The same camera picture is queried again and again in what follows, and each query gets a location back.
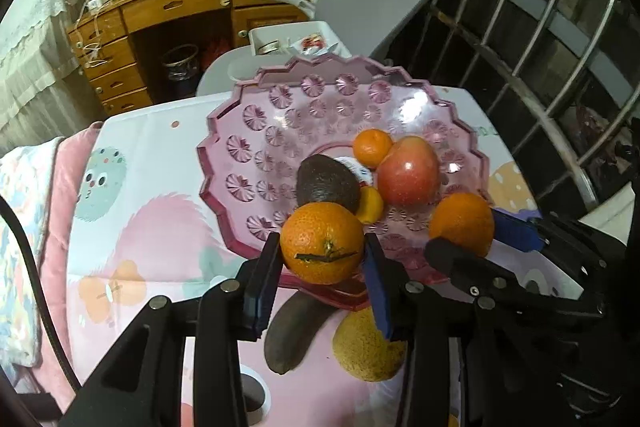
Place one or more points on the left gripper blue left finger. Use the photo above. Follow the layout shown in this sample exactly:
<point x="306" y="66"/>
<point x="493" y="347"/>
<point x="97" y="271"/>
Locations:
<point x="261" y="278"/>

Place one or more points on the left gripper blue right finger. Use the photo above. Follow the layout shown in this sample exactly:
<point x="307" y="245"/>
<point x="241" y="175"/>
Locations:
<point x="386" y="281"/>

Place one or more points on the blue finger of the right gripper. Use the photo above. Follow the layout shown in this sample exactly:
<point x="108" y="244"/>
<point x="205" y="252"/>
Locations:
<point x="475" y="276"/>
<point x="516" y="233"/>

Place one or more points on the yellow speckled pear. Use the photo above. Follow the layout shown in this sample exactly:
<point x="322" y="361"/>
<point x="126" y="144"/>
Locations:
<point x="362" y="350"/>

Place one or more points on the small mandarin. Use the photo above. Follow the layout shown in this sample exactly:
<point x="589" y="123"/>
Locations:
<point x="371" y="206"/>

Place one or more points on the dark green avocado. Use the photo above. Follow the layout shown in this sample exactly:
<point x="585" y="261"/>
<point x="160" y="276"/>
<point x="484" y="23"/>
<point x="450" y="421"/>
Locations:
<point x="320" y="178"/>

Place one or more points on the red yellow apple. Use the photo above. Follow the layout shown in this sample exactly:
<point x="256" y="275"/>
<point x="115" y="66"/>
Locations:
<point x="409" y="175"/>

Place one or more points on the dark overripe banana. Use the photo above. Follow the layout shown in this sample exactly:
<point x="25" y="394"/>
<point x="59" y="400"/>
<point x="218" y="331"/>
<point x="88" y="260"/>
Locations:
<point x="292" y="329"/>

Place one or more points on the white fluffy blanket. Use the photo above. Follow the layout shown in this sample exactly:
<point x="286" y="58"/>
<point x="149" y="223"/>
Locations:
<point x="614" y="216"/>

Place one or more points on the cartoon printed tablecloth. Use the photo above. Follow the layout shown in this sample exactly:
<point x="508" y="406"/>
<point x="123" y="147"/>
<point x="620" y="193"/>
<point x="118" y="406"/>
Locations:
<point x="141" y="228"/>

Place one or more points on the metal window grille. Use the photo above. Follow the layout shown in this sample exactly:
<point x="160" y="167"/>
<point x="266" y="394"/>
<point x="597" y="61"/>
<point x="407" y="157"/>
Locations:
<point x="557" y="79"/>

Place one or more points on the white tray on chair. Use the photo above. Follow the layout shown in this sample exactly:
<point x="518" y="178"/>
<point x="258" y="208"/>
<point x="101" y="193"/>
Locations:
<point x="305" y="39"/>

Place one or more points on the wooden desk with drawers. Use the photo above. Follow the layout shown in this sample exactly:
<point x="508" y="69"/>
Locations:
<point x="125" y="49"/>

